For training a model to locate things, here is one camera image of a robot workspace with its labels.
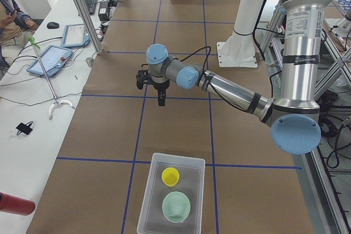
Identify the black power adapter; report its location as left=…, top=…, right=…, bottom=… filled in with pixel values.
left=98, top=1, right=110, bottom=21

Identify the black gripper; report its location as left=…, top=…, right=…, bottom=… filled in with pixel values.
left=152, top=80, right=169, bottom=106

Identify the yellow plastic cup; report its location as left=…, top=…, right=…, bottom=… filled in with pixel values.
left=161, top=167, right=180, bottom=187

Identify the grabber reaching stick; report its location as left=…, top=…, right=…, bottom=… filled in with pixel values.
left=29, top=37, right=75, bottom=121

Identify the aluminium frame post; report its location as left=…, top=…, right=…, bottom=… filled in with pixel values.
left=73, top=0, right=103, bottom=55

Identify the seated person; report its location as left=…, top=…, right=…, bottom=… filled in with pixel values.
left=1, top=0, right=38, bottom=68

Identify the near blue teach pendant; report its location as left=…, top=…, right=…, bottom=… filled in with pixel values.
left=26, top=45, right=73, bottom=77

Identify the blue teach pendant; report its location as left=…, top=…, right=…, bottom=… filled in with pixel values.
left=61, top=24, right=90, bottom=48
left=26, top=45, right=73, bottom=77

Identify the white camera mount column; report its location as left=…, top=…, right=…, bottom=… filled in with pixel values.
left=217, top=0, right=266, bottom=68

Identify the clear plastic box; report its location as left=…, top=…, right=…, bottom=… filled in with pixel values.
left=137, top=153, right=205, bottom=233

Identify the green bowl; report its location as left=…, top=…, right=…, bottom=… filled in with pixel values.
left=162, top=191, right=191, bottom=223

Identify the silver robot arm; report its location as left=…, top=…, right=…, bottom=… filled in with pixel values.
left=137, top=0, right=332, bottom=155

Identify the black computer mouse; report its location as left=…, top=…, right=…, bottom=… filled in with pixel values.
left=47, top=21, right=60, bottom=29

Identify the red bottle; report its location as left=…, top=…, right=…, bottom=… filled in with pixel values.
left=1, top=193, right=36, bottom=216

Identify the far blue teach pendant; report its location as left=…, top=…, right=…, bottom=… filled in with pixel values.
left=61, top=24, right=90, bottom=48

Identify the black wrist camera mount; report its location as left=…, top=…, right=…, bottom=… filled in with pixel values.
left=136, top=66, right=152, bottom=90

